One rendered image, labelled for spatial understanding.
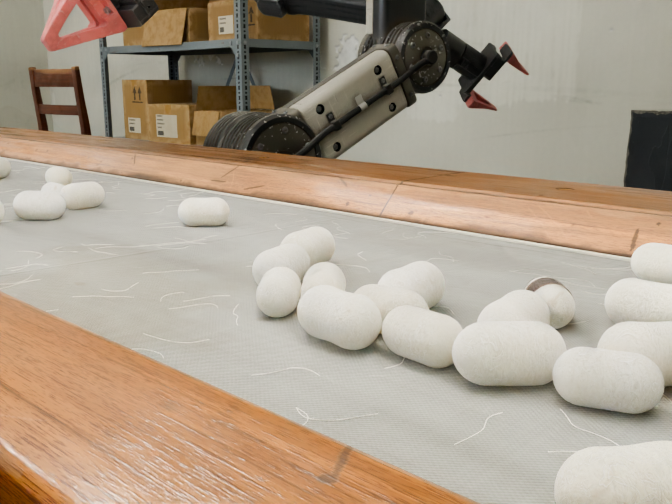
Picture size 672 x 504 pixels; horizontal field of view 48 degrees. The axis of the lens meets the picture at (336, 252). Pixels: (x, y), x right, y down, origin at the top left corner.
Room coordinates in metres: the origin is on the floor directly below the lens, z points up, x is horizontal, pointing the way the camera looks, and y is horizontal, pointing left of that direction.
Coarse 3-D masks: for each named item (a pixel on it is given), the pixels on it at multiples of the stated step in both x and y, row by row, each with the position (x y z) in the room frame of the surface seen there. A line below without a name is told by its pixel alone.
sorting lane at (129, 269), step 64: (0, 192) 0.66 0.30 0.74; (128, 192) 0.67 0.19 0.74; (192, 192) 0.67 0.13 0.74; (0, 256) 0.42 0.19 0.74; (64, 256) 0.42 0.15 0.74; (128, 256) 0.42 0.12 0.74; (192, 256) 0.42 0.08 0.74; (256, 256) 0.42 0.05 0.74; (384, 256) 0.42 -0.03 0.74; (448, 256) 0.41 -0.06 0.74; (512, 256) 0.42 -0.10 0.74; (576, 256) 0.42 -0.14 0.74; (128, 320) 0.30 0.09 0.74; (192, 320) 0.30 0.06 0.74; (256, 320) 0.30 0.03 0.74; (576, 320) 0.30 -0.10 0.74; (256, 384) 0.23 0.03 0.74; (320, 384) 0.23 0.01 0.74; (384, 384) 0.23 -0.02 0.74; (448, 384) 0.23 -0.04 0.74; (384, 448) 0.19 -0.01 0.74; (448, 448) 0.19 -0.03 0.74; (512, 448) 0.19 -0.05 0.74; (576, 448) 0.19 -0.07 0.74
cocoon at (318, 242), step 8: (296, 232) 0.38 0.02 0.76; (304, 232) 0.38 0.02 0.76; (312, 232) 0.39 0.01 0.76; (320, 232) 0.39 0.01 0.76; (328, 232) 0.39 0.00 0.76; (288, 240) 0.38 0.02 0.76; (296, 240) 0.37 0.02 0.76; (304, 240) 0.38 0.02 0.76; (312, 240) 0.38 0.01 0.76; (320, 240) 0.38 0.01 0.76; (328, 240) 0.39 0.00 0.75; (304, 248) 0.37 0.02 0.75; (312, 248) 0.37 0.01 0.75; (320, 248) 0.38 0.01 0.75; (328, 248) 0.39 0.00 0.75; (312, 256) 0.37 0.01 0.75; (320, 256) 0.38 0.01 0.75; (328, 256) 0.39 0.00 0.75; (312, 264) 0.38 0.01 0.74
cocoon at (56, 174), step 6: (54, 168) 0.69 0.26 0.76; (60, 168) 0.69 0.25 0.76; (48, 174) 0.69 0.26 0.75; (54, 174) 0.68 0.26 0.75; (60, 174) 0.68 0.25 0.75; (66, 174) 0.68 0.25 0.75; (48, 180) 0.69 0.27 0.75; (54, 180) 0.68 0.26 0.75; (60, 180) 0.68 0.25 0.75; (66, 180) 0.68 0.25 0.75; (72, 180) 0.69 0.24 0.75
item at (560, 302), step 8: (544, 288) 0.29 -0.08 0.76; (552, 288) 0.29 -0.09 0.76; (560, 288) 0.29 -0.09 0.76; (544, 296) 0.28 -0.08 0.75; (552, 296) 0.28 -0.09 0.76; (560, 296) 0.28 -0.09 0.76; (568, 296) 0.28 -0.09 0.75; (552, 304) 0.28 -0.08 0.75; (560, 304) 0.28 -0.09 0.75; (568, 304) 0.28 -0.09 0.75; (552, 312) 0.28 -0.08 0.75; (560, 312) 0.28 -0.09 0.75; (568, 312) 0.28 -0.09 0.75; (552, 320) 0.28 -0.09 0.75; (560, 320) 0.28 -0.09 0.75; (568, 320) 0.28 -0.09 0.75
